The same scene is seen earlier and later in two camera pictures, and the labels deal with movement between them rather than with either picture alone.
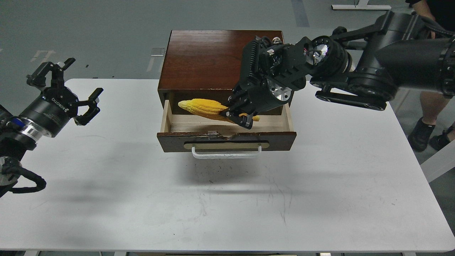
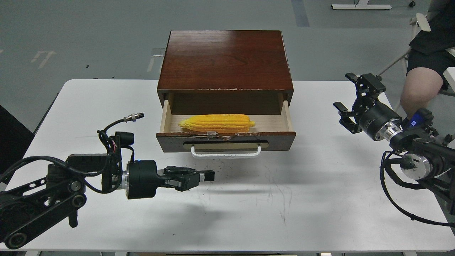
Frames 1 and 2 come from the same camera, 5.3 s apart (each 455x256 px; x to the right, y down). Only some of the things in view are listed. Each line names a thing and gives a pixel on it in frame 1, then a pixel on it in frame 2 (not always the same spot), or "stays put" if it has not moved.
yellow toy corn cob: [208, 107] -> [218, 123]
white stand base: [361, 4] stays put
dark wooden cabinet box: [206, 64] stays put
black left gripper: [51, 111] -> [141, 179]
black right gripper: [271, 72] -> [371, 114]
